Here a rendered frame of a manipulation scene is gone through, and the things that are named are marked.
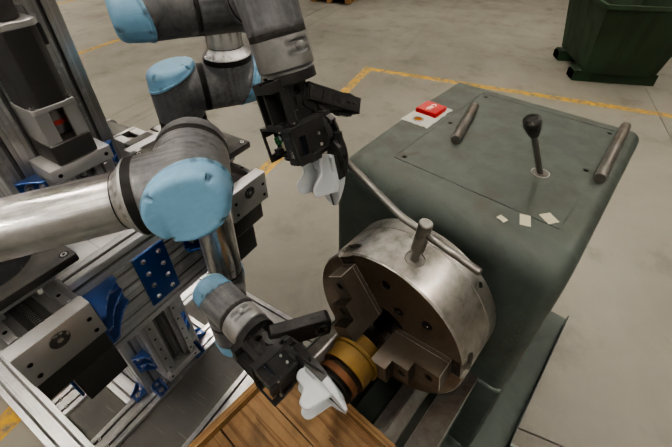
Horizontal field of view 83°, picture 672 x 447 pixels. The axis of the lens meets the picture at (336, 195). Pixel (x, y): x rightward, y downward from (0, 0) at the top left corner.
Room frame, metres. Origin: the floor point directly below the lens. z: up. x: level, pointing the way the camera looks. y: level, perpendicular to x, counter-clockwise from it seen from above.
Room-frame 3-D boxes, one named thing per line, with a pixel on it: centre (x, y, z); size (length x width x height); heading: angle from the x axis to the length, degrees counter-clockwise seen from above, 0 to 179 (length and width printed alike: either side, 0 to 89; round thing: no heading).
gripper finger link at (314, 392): (0.26, 0.03, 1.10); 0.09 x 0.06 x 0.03; 47
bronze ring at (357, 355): (0.32, -0.02, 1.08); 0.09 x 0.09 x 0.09; 50
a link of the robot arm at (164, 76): (0.89, 0.39, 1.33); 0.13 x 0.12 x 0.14; 114
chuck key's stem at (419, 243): (0.42, -0.13, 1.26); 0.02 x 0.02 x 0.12
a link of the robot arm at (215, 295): (0.45, 0.22, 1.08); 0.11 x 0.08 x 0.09; 47
